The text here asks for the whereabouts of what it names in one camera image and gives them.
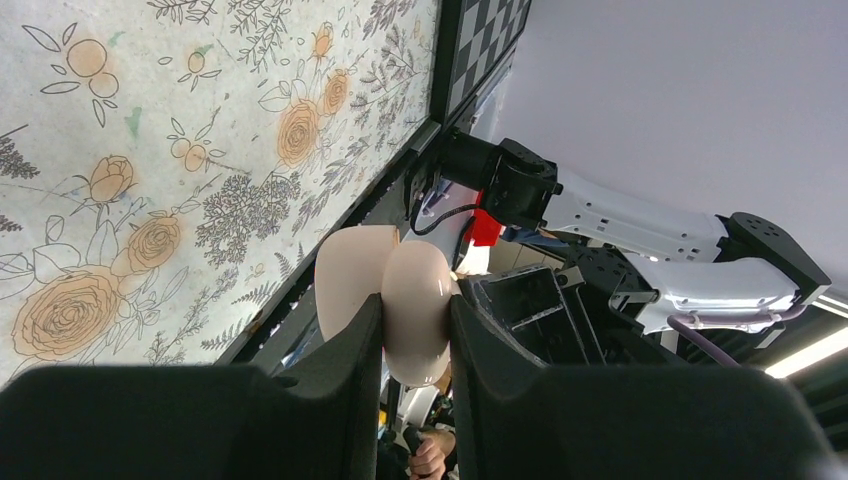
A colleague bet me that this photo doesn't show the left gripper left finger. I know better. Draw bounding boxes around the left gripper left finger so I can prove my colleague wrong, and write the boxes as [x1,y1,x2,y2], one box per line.
[1,295,382,479]

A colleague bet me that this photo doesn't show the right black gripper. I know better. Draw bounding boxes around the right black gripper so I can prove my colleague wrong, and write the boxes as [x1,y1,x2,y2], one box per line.
[460,264,597,365]

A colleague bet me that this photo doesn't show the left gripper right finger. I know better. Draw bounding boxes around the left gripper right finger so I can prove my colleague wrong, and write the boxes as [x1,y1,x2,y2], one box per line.
[450,296,847,479]

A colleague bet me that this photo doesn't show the pink round small object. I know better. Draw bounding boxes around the pink round small object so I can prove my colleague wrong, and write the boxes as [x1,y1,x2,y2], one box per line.
[314,225,455,387]

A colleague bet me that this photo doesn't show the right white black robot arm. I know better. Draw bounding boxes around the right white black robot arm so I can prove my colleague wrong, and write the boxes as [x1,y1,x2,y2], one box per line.
[436,132,831,364]

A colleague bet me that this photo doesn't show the person in dark shirt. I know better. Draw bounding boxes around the person in dark shirt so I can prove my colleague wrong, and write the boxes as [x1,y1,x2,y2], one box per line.
[375,409,460,479]

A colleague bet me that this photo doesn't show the red box in background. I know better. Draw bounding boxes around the red box in background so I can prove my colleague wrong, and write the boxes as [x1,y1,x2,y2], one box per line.
[466,192,504,247]

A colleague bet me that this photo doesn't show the floral patterned table mat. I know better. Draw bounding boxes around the floral patterned table mat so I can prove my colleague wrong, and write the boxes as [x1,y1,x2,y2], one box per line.
[1,1,440,381]

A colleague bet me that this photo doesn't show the black white checkerboard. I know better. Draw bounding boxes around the black white checkerboard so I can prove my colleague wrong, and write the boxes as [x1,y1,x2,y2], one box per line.
[429,0,532,125]

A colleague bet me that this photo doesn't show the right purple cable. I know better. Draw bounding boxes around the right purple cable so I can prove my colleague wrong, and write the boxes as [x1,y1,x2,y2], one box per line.
[665,301,810,369]

